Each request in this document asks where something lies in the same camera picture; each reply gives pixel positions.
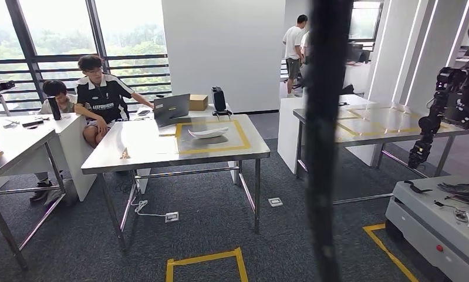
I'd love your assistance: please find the large white plastic shell part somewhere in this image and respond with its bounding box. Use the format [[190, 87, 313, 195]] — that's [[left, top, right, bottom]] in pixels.
[[187, 126, 230, 140]]

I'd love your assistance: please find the black controller with antennas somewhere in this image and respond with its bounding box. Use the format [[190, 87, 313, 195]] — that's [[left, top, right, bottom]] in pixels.
[[212, 109, 234, 122]]

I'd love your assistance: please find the black case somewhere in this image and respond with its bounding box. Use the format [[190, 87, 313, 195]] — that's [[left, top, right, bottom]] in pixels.
[[211, 86, 228, 114]]

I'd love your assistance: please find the cardboard box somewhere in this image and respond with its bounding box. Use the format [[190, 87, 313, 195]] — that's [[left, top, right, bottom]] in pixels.
[[188, 93, 210, 112]]

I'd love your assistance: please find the white cabinet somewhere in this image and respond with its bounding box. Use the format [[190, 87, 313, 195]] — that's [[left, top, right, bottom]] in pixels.
[[276, 94, 383, 175]]

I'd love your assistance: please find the dark grey laptop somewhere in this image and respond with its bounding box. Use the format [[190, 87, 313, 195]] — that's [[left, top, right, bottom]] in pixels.
[[153, 93, 191, 128]]

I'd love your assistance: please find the dark blurred vertical pole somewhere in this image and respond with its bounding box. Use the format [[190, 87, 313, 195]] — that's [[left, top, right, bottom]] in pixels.
[[303, 0, 355, 282]]

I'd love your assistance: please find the person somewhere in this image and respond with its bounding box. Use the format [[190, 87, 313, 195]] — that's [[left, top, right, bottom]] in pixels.
[[282, 14, 309, 99], [73, 53, 156, 149], [29, 79, 80, 204]]

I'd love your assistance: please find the yellow floor tape square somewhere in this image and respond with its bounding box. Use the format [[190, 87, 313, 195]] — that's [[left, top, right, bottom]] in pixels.
[[164, 246, 249, 282]]

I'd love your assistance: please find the black window railing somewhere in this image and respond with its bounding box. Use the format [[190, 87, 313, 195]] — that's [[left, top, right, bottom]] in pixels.
[[0, 52, 173, 115]]

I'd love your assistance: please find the black bottle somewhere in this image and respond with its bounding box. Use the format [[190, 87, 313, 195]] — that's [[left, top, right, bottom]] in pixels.
[[46, 95, 63, 122]]

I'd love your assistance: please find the white power cable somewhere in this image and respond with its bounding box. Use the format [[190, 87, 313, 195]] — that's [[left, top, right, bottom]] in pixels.
[[130, 196, 167, 219]]

